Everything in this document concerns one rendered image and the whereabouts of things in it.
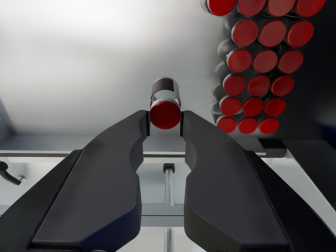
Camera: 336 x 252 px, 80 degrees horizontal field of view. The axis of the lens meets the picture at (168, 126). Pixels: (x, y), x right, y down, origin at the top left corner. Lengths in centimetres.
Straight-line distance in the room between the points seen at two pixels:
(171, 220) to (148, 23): 100
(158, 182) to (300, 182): 144
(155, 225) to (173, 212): 11
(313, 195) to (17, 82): 36
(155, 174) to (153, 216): 54
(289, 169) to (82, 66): 28
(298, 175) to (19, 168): 184
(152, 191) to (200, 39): 161
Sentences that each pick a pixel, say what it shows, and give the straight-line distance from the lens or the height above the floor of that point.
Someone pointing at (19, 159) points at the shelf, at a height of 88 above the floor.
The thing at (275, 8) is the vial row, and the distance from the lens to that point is 20.
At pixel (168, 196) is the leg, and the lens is 122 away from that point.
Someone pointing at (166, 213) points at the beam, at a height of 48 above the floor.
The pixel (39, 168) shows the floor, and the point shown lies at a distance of 185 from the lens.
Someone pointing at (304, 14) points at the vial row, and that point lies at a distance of 21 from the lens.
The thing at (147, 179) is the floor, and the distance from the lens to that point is 166.
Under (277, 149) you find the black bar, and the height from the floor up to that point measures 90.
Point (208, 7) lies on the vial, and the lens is 19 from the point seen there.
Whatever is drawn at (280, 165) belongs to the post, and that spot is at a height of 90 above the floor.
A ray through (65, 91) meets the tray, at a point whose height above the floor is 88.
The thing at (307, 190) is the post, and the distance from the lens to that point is 29.
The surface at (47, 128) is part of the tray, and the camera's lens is 32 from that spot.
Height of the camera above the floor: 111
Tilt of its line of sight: 57 degrees down
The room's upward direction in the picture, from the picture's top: 180 degrees counter-clockwise
